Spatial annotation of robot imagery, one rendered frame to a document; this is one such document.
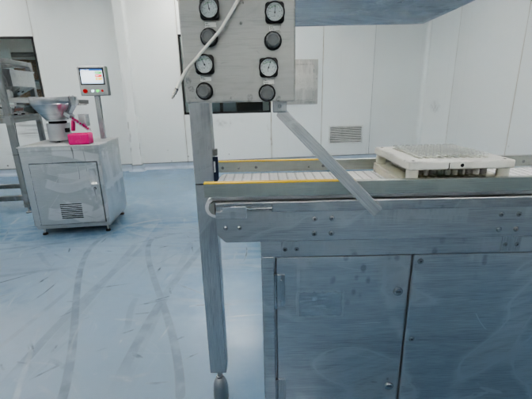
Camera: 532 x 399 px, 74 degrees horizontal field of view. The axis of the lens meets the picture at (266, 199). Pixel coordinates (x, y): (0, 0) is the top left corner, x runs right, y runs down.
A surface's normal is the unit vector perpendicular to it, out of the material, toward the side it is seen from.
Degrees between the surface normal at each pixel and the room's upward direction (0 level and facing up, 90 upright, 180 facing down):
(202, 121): 90
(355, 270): 90
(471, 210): 90
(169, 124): 90
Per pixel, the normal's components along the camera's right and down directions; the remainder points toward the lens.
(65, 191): 0.12, 0.28
